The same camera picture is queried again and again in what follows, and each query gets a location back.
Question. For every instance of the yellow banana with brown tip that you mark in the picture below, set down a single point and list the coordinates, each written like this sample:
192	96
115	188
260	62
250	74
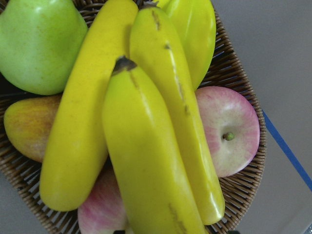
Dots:
145	156

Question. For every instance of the green apple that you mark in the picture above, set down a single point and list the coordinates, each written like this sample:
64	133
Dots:
39	43

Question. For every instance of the pink apple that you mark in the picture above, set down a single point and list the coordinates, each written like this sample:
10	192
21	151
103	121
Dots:
231	127
103	211

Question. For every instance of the plain yellow banana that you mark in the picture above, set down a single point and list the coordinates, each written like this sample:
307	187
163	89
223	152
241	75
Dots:
76	149

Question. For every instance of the pink apple right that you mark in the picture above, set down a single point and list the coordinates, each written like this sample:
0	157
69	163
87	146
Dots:
231	127

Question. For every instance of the yellow banana with brown marks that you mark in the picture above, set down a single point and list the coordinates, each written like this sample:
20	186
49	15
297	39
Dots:
156	48

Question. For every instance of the yellow green starfruit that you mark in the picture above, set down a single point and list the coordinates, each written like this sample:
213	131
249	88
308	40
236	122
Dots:
195	23

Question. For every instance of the pink apple lower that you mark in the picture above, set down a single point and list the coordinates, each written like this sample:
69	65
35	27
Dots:
103	211

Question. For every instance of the yellow orange mango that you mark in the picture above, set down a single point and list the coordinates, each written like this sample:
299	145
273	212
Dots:
28	123

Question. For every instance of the brown woven wicker basket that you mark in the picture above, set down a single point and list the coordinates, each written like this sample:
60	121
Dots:
239	190

